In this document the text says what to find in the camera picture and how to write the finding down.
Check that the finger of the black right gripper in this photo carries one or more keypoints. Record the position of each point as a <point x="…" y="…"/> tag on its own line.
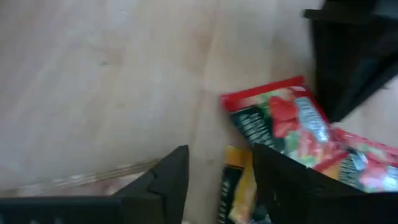
<point x="348" y="62"/>

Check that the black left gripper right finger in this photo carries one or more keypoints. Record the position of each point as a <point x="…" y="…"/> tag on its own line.
<point x="295" y="193"/>

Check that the red strawberry tea packet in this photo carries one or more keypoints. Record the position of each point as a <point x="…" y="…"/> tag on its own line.
<point x="367" y="165"/>
<point x="280" y="118"/>

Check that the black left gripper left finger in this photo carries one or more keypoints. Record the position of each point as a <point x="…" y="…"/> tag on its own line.
<point x="164" y="186"/>

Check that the yellow mango tea packet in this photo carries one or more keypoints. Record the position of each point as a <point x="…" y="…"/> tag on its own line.
<point x="239" y="186"/>

